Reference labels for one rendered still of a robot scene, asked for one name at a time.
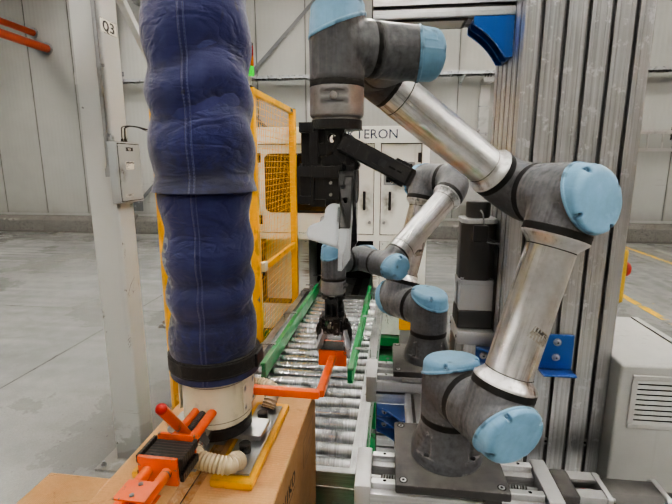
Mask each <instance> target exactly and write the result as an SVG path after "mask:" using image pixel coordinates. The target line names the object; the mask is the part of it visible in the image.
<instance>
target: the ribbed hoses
mask: <svg viewBox="0 0 672 504"><path fill-rule="evenodd" d="M254 384H259V385H272V386H278V385H277V383H274V381H271V380H270V379H269V380H268V379H267V378H266V379H265V378H264V377H263V378H261V377H255V376H254ZM278 397H279V396H267V395H264V400H263V403H262V406H261V407H263V408H266V409H270V410H274V409H275V406H276V403H277V400H278ZM199 445H201V444H199V443H198V447H197V448H196V451H197V453H198V455H199V461H198V462H197V464H196V465H195V467H194V469H197V470H199V471H200V470H201V471H202V472H203V471H205V472H206V473H207V472H209V473H211V472H212V473H213V474H215V473H216V474H217V475H219V474H221V475H222V476H223V475H224V474H225V475H227V476H228V475H230V474H235V473H236V472H237V471H240V470H243V469H244V468H245V467H246V465H247V458H246V456H245V454H244V453H243V452H242V451H238V450H235V451H233V452H231V453H230V454H229V455H227V456H226V455H225V456H223V455H221V456H220V454H218V455H217V454H216V453H214V454H213V453H212V452H211V453H210V452H207V451H204V449H203V448H202V447H201V446H202V445H201V446H199Z"/></svg>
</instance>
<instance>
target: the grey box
mask: <svg viewBox="0 0 672 504"><path fill-rule="evenodd" d="M107 148H108V159H109V169H110V179H111V189H112V200H113V204H123V203H130V202H137V201H143V200H144V197H143V185H142V173H141V161H140V149H139V143H133V142H121V141H107Z"/></svg>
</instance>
